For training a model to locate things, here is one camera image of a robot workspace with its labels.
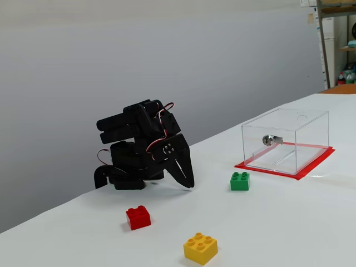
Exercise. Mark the yellow lego brick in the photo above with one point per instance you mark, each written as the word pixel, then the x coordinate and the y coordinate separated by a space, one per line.
pixel 198 251

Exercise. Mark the orange wooden table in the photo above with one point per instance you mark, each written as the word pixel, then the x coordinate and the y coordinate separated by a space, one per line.
pixel 342 89

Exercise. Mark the teal object on shelf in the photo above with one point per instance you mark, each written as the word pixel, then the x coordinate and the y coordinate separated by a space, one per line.
pixel 352 43

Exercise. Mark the red tape frame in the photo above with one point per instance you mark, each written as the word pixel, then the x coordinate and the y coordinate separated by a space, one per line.
pixel 301 175

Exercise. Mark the silver cam lock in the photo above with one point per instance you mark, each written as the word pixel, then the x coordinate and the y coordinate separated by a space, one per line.
pixel 268 140

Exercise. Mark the black table clamp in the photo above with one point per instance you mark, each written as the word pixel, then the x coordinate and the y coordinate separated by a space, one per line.
pixel 98 178

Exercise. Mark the red lego brick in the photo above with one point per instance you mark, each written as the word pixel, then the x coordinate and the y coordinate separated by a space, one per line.
pixel 139 219

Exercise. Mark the metal shelf rack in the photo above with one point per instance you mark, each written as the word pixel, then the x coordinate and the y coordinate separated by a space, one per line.
pixel 323 41

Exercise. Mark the green lego brick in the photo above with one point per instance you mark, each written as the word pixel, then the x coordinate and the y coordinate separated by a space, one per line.
pixel 239 184

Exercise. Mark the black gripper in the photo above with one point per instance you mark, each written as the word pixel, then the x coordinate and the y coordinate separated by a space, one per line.
pixel 180 151

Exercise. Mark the green plastic bottle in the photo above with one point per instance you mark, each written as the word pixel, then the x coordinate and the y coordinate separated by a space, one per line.
pixel 351 76

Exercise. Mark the transparent plastic box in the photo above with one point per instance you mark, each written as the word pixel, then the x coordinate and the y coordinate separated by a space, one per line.
pixel 311 130

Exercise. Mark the red capped dark bottle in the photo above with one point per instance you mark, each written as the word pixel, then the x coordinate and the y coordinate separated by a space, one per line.
pixel 341 79

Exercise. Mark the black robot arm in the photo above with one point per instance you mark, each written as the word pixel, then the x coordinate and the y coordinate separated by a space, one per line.
pixel 130 122

